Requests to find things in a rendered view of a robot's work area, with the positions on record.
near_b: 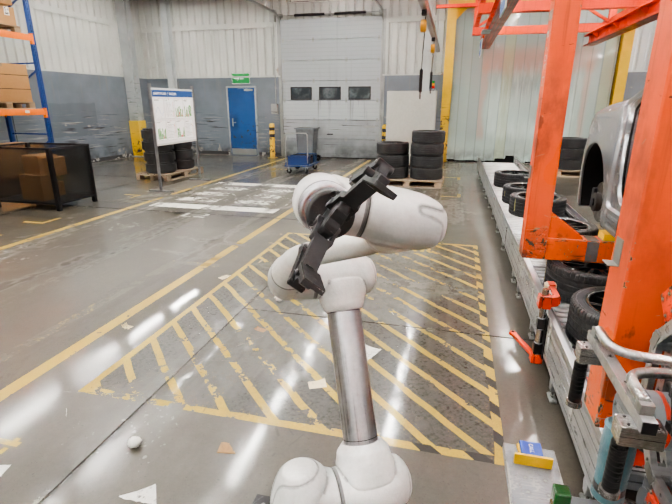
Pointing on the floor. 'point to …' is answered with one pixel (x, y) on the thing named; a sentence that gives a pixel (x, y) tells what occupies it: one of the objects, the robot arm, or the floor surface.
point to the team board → (173, 121)
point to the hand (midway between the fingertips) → (347, 237)
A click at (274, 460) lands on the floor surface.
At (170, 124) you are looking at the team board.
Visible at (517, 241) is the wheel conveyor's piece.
